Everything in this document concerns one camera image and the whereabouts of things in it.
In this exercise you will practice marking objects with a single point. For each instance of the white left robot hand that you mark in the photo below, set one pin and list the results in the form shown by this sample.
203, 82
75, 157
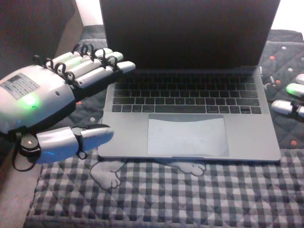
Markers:
40, 95

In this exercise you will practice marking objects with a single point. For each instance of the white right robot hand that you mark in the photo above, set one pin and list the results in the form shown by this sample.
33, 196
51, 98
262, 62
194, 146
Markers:
285, 108

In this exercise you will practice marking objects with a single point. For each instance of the white rectangular board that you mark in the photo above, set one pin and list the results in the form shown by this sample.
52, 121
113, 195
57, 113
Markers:
190, 99

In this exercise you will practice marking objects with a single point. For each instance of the grey quilt with checked border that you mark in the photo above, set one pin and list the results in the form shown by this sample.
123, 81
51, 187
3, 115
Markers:
166, 194

